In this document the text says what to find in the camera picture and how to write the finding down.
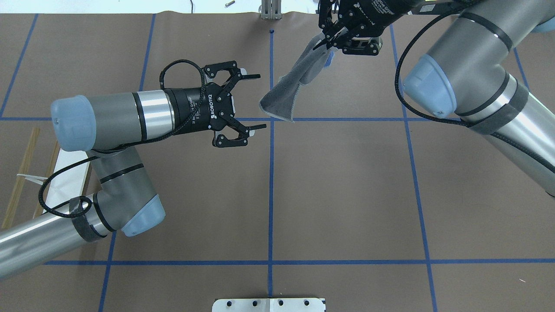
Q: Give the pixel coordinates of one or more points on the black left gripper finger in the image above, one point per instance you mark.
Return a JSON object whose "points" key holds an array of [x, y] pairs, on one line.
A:
{"points": [[244, 131], [236, 75]]}

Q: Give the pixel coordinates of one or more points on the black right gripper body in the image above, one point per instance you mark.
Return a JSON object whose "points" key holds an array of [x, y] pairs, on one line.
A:
{"points": [[376, 13]]}

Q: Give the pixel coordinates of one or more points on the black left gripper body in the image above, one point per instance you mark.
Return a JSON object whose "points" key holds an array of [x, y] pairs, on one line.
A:
{"points": [[189, 109]]}

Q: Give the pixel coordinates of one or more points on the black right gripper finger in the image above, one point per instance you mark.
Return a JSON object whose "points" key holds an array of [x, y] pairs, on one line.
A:
{"points": [[333, 32], [350, 45]]}

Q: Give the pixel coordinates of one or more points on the grey and blue towel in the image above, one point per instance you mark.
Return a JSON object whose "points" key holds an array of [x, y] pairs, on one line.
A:
{"points": [[280, 101]]}

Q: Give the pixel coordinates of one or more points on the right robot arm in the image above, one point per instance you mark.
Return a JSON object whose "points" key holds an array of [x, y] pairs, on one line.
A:
{"points": [[460, 80]]}

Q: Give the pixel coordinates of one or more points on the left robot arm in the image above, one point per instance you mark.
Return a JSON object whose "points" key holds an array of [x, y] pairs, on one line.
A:
{"points": [[108, 129]]}

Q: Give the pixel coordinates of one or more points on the aluminium bracket at table edge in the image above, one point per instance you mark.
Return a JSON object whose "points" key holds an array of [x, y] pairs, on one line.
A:
{"points": [[271, 10]]}

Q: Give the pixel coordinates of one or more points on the white camera mast with base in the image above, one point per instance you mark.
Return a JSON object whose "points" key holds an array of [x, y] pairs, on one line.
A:
{"points": [[270, 305]]}

